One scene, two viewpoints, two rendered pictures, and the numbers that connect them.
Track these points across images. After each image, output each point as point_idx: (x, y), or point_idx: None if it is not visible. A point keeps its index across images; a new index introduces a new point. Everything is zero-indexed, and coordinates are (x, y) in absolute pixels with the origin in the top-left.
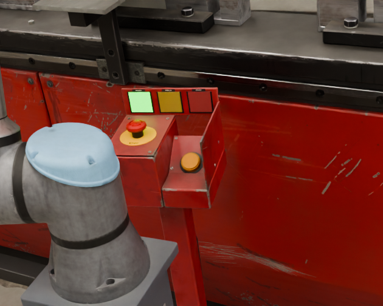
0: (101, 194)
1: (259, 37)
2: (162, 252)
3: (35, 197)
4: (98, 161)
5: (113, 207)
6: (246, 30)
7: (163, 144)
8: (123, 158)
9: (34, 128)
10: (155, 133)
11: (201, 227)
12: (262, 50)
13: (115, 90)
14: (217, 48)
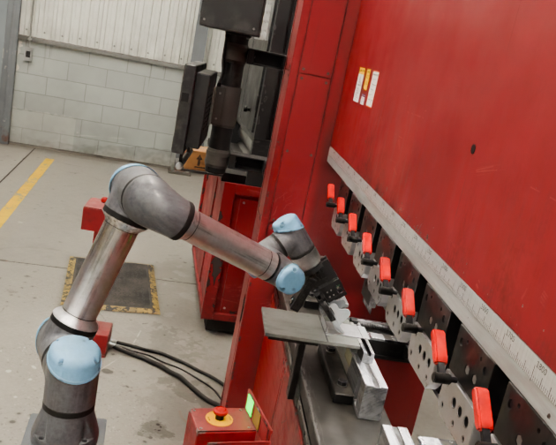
0: (57, 385)
1: (343, 430)
2: None
3: (44, 361)
4: (63, 365)
5: (62, 399)
6: (352, 422)
7: (218, 434)
8: (191, 419)
9: (274, 395)
10: (225, 426)
11: None
12: (321, 435)
13: (290, 401)
14: (311, 413)
